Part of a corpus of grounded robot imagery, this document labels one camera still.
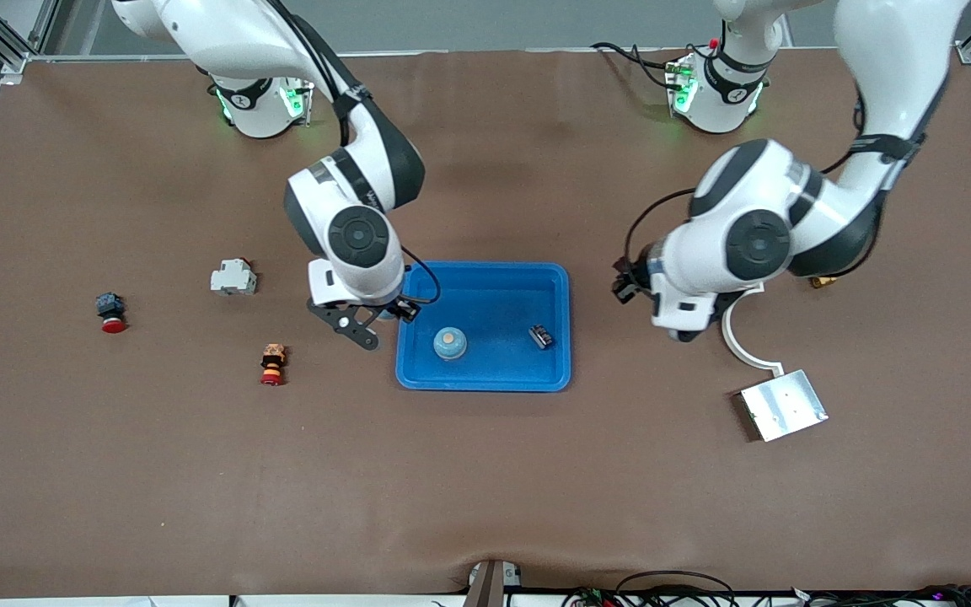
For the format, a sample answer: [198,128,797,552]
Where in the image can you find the white circuit breaker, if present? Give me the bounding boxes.
[210,258,258,297]

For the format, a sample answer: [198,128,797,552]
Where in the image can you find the orange red stacked push button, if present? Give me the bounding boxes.
[260,342,288,387]

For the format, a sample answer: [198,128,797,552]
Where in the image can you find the blue plastic tray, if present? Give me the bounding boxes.
[394,261,572,393]

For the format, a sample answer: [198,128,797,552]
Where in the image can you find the square aluminium plate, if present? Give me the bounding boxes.
[738,368,829,443]

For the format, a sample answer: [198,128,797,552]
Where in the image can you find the red button black block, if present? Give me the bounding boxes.
[95,292,127,335]

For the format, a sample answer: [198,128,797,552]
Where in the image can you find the white curved plastic bracket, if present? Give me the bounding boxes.
[721,282,786,377]

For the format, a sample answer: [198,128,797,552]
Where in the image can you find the black left arm base cables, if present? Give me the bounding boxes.
[591,40,684,92]

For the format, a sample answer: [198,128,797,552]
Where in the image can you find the metal table edge bracket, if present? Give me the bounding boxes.
[466,559,525,607]

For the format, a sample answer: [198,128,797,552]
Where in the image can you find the looped black cable bundle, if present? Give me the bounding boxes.
[561,571,739,607]

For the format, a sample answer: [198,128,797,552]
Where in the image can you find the tangled black cable bundle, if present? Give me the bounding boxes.
[789,583,971,607]

